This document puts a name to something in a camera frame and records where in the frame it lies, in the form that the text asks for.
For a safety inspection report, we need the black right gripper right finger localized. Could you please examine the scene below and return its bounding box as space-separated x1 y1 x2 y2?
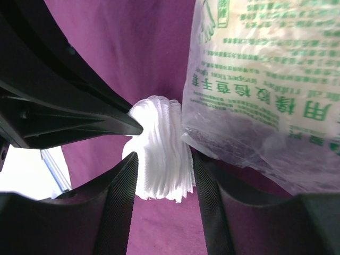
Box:
193 152 339 254

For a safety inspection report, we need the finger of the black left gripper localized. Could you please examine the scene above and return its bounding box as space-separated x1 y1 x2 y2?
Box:
1 83 143 165
1 1 131 113

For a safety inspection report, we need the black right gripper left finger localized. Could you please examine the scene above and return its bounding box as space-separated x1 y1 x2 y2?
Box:
1 153 138 254

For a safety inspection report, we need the white gauze pad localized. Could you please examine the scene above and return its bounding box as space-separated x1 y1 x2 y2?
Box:
122 96 196 203

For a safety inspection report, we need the purple cloth drape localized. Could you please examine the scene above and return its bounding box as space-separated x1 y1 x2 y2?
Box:
45 1 289 254

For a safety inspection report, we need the green gauze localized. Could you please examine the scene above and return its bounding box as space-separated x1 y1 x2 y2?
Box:
182 1 339 194

